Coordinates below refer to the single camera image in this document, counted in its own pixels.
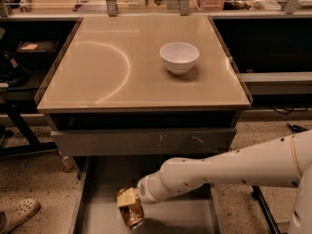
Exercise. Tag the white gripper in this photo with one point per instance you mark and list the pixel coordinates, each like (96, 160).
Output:
(145, 190)

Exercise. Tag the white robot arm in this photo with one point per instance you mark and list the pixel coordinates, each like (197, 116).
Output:
(281, 162)

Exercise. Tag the small can on floor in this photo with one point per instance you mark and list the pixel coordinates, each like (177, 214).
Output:
(67, 164)

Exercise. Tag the open middle drawer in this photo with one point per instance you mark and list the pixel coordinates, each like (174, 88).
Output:
(96, 210)

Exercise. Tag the top drawer front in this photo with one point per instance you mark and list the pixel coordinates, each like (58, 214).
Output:
(143, 141)

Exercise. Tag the drawer cabinet with beige top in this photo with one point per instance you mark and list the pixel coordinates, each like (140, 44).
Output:
(111, 77)

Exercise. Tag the white clog shoe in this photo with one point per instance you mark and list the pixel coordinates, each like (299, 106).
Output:
(19, 214)

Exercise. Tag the black metal bar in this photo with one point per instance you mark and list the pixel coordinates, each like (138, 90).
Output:
(257, 194)

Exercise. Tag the white bowl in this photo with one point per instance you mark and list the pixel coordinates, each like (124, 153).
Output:
(179, 57)

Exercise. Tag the black box on shelf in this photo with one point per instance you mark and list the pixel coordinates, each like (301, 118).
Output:
(37, 55)

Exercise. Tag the black side table frame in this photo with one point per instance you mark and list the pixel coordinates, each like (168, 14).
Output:
(14, 102)

